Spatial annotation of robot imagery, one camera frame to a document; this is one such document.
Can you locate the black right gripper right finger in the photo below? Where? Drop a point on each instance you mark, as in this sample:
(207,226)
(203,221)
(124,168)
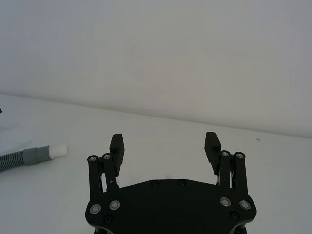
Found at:
(211,156)

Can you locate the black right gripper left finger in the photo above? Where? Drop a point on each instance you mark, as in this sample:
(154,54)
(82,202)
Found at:
(117,156)

